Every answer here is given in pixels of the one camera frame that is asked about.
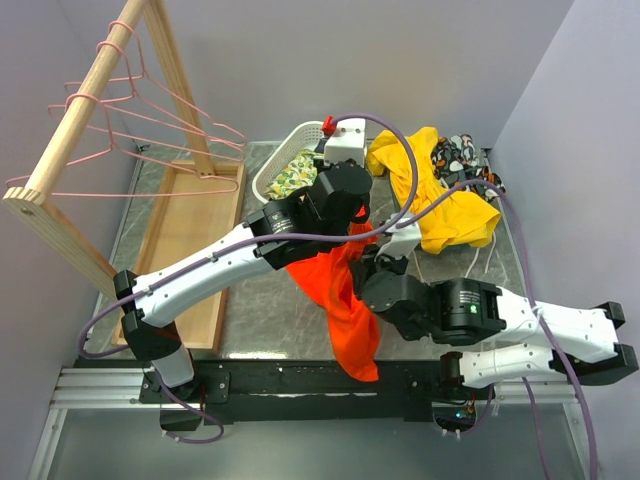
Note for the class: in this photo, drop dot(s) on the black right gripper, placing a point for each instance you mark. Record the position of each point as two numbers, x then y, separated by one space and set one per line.
365 262

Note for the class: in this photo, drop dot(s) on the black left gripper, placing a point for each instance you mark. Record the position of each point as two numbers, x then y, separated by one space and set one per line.
322 165

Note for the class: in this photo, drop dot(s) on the orange mesh shorts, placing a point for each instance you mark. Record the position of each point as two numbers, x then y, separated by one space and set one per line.
353 330

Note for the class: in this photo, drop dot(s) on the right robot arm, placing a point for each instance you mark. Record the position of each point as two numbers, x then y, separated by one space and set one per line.
494 334

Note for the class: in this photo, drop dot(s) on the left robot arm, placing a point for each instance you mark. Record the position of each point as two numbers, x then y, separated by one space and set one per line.
310 221

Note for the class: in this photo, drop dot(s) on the lemon print garment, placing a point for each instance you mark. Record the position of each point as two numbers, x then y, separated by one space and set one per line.
298 173

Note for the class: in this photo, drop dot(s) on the white plastic laundry basket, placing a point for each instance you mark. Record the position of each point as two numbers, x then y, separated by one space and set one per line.
307 135

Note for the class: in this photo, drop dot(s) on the black white orange patterned garment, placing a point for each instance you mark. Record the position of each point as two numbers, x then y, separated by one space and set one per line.
455 159

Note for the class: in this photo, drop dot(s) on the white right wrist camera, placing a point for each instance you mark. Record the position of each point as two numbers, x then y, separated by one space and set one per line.
402 241

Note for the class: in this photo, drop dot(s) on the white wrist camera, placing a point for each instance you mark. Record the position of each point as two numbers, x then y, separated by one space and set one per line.
345 140
402 241

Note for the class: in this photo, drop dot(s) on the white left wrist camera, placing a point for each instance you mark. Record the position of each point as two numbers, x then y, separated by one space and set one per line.
345 140

